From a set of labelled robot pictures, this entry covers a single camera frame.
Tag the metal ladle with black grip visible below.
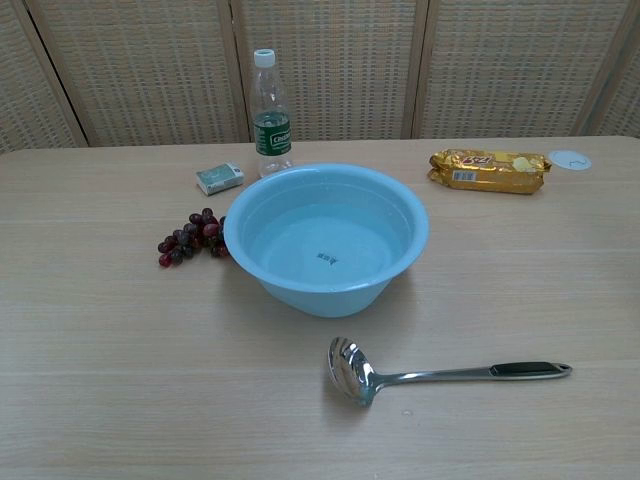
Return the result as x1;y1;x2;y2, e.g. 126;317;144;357
327;335;574;408

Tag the light blue bowl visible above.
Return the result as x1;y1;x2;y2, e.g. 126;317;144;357
223;163;431;319

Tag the clear plastic water bottle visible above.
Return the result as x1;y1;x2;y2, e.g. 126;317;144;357
252;48;295;180

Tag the small green card box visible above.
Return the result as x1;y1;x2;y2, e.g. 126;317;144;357
195;160;247;196

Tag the bunch of red grapes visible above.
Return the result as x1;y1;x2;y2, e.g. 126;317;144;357
157;207;231;269

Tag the gold biscuit packet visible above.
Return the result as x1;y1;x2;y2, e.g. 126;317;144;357
427;148;554;196

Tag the woven folding screen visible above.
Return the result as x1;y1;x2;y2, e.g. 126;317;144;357
0;0;640;155

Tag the white round table cap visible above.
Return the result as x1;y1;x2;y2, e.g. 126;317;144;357
547;149;593;172

